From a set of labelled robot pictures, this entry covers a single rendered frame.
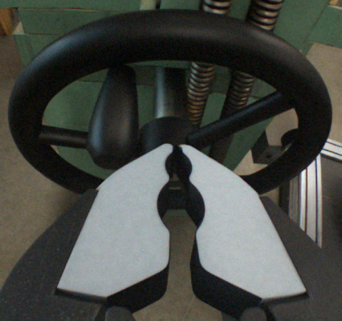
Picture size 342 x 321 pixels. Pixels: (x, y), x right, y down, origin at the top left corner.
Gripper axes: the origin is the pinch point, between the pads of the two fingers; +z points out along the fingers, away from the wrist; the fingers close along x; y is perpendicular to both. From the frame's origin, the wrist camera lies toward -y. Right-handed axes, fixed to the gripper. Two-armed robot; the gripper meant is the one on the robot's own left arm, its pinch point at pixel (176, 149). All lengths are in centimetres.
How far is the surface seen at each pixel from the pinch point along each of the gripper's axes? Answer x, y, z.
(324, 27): 20.1, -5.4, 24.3
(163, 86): -0.7, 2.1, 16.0
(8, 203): -60, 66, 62
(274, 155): 23.3, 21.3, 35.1
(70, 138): -8.4, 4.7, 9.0
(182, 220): 10, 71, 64
